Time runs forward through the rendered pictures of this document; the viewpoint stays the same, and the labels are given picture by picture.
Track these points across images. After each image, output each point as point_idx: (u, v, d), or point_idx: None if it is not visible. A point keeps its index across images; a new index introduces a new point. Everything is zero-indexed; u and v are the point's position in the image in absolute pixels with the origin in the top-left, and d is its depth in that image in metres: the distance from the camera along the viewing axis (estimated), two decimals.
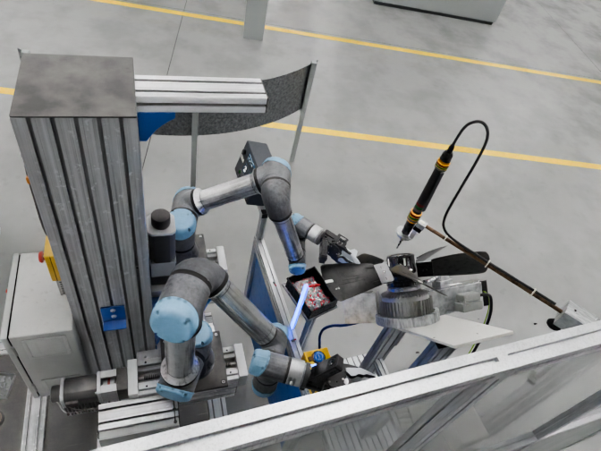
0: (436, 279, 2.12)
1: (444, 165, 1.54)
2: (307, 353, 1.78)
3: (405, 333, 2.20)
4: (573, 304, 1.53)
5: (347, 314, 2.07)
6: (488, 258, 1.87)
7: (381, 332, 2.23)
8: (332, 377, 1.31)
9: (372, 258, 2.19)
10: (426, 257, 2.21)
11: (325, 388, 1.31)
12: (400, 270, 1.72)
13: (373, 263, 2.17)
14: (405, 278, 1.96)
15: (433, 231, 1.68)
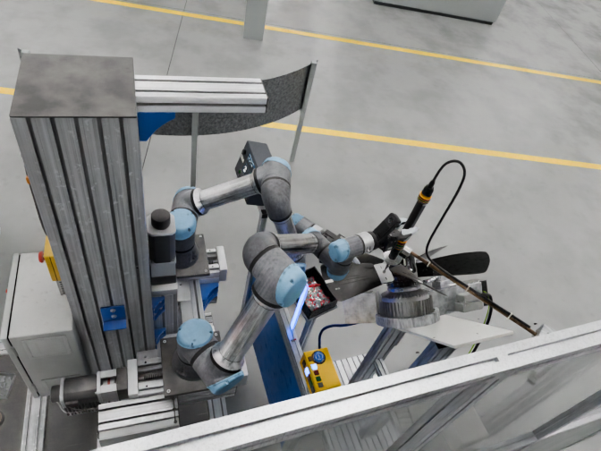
0: (436, 279, 2.12)
1: (427, 197, 1.66)
2: (307, 353, 1.78)
3: (405, 333, 2.20)
4: (546, 327, 1.64)
5: (347, 314, 2.07)
6: (488, 258, 1.87)
7: (381, 332, 2.23)
8: None
9: (372, 258, 2.19)
10: (426, 257, 2.21)
11: (389, 241, 1.69)
12: (400, 270, 1.72)
13: (373, 263, 2.17)
14: (405, 278, 1.96)
15: (417, 257, 1.80)
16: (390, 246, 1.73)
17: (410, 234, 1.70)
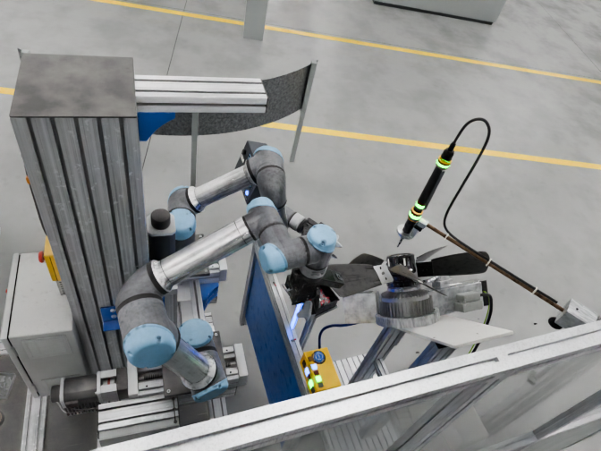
0: (436, 279, 2.12)
1: (445, 162, 1.54)
2: (307, 353, 1.78)
3: (405, 333, 2.20)
4: (575, 302, 1.53)
5: (347, 314, 2.07)
6: (488, 258, 1.87)
7: (381, 332, 2.23)
8: None
9: (372, 258, 2.19)
10: (426, 257, 2.21)
11: (312, 292, 1.31)
12: (400, 270, 1.72)
13: (373, 263, 2.17)
14: (405, 278, 1.96)
15: (434, 229, 1.68)
16: (295, 298, 1.32)
17: (317, 310, 1.36)
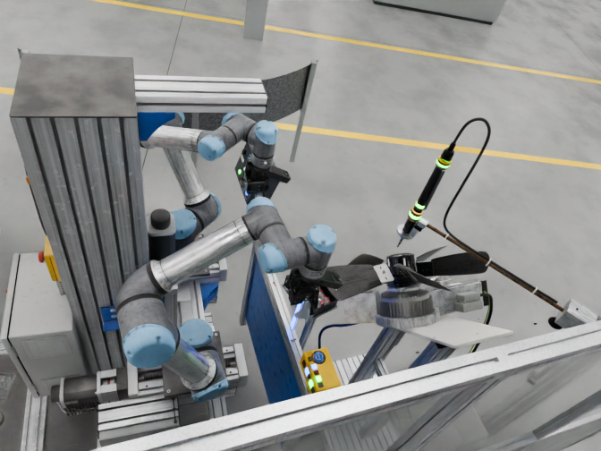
0: (436, 279, 2.12)
1: (445, 162, 1.54)
2: (307, 353, 1.78)
3: (405, 333, 2.20)
4: (575, 302, 1.53)
5: (347, 314, 2.07)
6: (416, 274, 1.65)
7: (381, 332, 2.23)
8: None
9: (427, 252, 2.15)
10: (465, 260, 1.91)
11: (311, 292, 1.31)
12: (333, 269, 1.98)
13: (421, 258, 2.15)
14: (393, 278, 1.99)
15: (434, 229, 1.68)
16: (293, 298, 1.32)
17: (315, 311, 1.36)
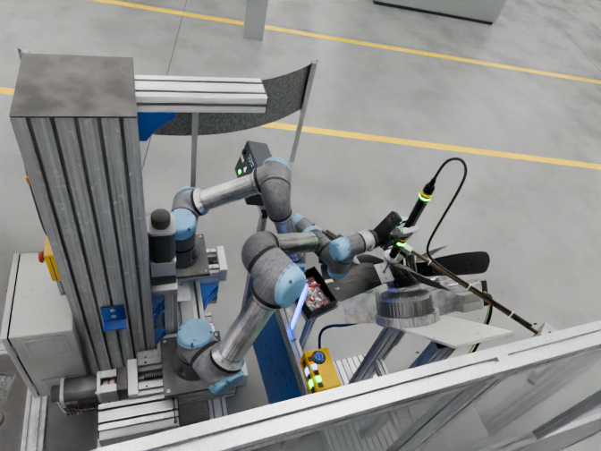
0: (436, 279, 2.12)
1: (427, 195, 1.65)
2: (307, 353, 1.78)
3: (405, 333, 2.20)
4: (548, 326, 1.64)
5: (347, 314, 2.07)
6: (416, 274, 1.65)
7: (381, 332, 2.23)
8: None
9: (427, 252, 2.15)
10: (465, 260, 1.91)
11: (390, 239, 1.68)
12: None
13: (421, 258, 2.15)
14: (393, 278, 1.99)
15: (418, 255, 1.79)
16: (391, 244, 1.73)
17: (410, 232, 1.70)
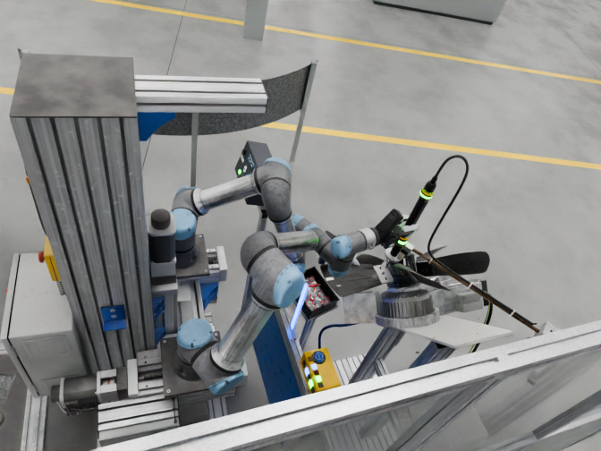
0: (436, 279, 2.12)
1: (429, 193, 1.64)
2: (307, 353, 1.78)
3: (405, 333, 2.20)
4: (550, 325, 1.63)
5: (347, 314, 2.07)
6: (416, 274, 1.65)
7: (381, 332, 2.23)
8: None
9: (427, 252, 2.15)
10: (465, 260, 1.91)
11: (391, 237, 1.67)
12: None
13: (421, 258, 2.15)
14: (393, 278, 1.99)
15: (419, 253, 1.78)
16: (392, 242, 1.72)
17: (411, 230, 1.69)
